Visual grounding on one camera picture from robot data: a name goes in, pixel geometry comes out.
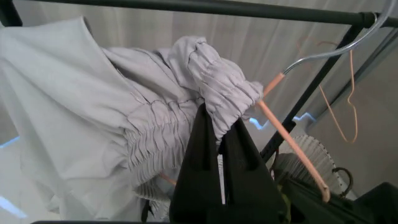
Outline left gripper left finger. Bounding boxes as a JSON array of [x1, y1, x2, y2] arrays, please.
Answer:
[[169, 103, 226, 223]]

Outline black clothes rack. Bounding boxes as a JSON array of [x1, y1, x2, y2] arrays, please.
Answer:
[[0, 0, 398, 162]]

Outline white laundry basket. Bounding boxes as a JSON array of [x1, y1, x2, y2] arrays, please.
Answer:
[[269, 134, 358, 200]]

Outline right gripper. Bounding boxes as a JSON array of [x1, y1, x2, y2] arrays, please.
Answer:
[[354, 182, 398, 224]]

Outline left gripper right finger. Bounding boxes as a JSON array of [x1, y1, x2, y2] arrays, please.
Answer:
[[219, 118, 287, 223]]

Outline white curtain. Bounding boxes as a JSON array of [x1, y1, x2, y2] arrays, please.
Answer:
[[0, 0, 398, 146]]

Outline pale grey shorts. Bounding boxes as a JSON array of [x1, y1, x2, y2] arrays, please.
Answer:
[[0, 17, 264, 222]]

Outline pink clothes hanger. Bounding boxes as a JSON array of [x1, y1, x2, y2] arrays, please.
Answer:
[[295, 35, 359, 144], [158, 0, 398, 203]]

